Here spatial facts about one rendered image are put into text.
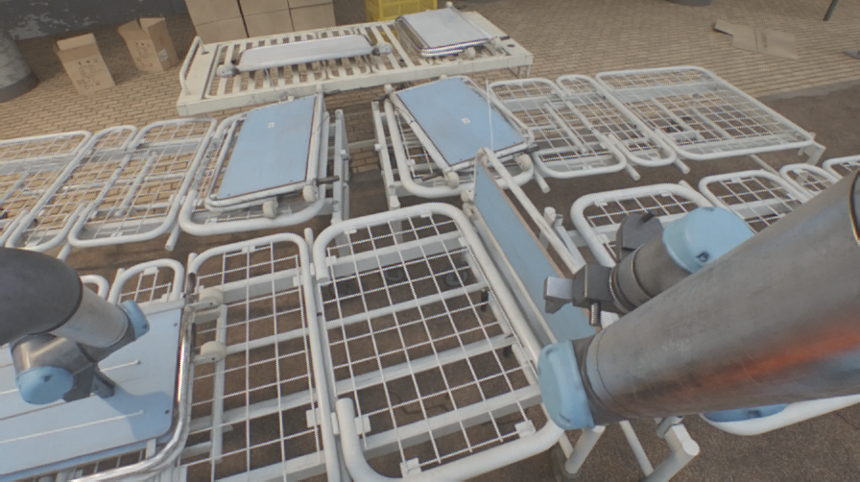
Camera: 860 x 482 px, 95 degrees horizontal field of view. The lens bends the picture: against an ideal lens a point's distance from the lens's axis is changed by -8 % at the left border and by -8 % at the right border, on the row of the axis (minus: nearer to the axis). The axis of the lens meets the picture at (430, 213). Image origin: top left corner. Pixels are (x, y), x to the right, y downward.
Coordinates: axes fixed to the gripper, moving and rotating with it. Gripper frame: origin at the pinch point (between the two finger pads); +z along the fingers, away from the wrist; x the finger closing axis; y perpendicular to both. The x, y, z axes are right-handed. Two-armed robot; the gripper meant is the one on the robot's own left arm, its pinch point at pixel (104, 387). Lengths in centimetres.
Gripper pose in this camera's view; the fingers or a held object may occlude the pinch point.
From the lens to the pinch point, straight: 127.9
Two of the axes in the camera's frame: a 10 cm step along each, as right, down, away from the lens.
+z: 0.0, 7.0, 7.1
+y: -9.5, 2.3, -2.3
